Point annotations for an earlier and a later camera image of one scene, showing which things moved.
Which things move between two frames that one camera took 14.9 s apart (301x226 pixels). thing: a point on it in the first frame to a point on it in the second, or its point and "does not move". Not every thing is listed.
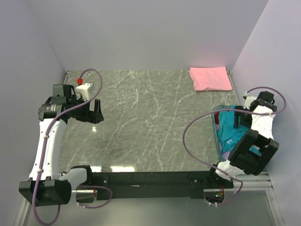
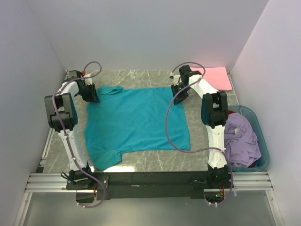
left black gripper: x=93 y=117 to x=93 y=97
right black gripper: x=243 y=122 to x=178 y=98
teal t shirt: x=229 y=136 to x=130 y=119
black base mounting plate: x=156 y=185 does not move
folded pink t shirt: x=210 y=78 does not move
